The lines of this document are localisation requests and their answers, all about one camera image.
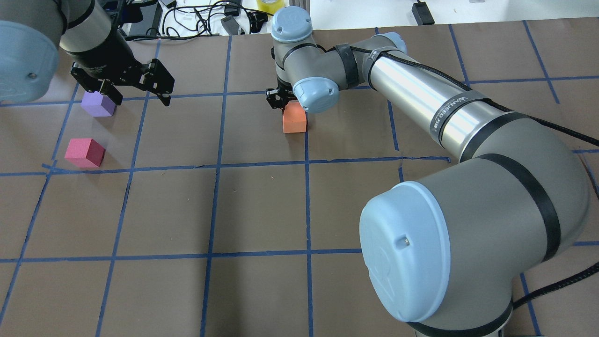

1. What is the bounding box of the pink foam block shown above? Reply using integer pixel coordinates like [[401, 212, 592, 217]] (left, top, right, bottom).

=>
[[64, 138, 105, 168]]

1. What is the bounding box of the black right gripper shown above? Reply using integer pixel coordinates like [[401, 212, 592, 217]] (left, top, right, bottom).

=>
[[266, 80, 298, 110]]

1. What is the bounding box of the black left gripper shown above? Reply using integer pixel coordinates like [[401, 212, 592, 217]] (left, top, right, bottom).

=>
[[69, 29, 175, 107]]

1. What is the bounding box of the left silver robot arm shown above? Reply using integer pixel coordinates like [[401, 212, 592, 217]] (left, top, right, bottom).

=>
[[0, 0, 174, 106]]

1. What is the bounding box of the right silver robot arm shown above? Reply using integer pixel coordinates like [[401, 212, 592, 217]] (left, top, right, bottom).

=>
[[267, 6, 592, 337]]

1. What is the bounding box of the purple foam block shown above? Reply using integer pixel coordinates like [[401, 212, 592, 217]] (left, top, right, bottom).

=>
[[80, 91, 117, 117]]

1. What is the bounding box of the orange foam block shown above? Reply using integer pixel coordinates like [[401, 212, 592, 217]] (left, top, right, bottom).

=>
[[282, 102, 307, 133]]

